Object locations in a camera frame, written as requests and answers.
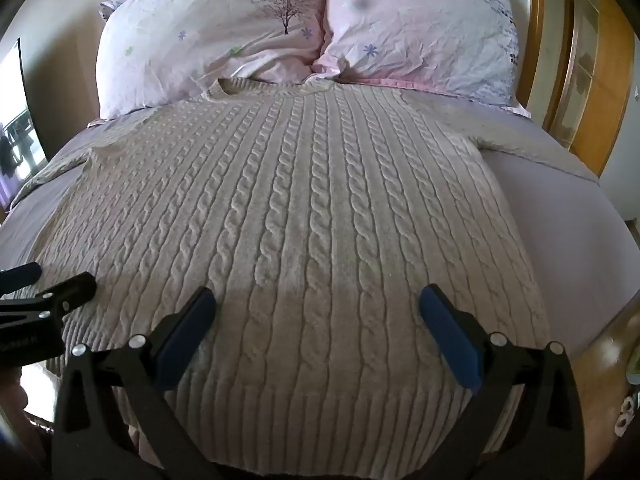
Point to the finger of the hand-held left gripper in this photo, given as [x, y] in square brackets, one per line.
[75, 290]
[22, 275]

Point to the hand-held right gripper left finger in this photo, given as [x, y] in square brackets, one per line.
[187, 330]

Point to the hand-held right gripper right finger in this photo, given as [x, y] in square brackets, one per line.
[452, 332]

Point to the lilac bed sheet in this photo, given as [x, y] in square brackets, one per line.
[540, 240]

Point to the window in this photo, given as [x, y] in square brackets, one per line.
[17, 120]

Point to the pink tree-print pillow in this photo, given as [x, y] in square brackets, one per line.
[210, 30]

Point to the wooden wardrobe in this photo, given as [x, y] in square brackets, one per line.
[585, 70]

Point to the pink flower-print pillow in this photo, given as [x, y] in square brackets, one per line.
[420, 25]

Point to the wooden headboard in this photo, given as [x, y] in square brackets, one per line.
[532, 30]

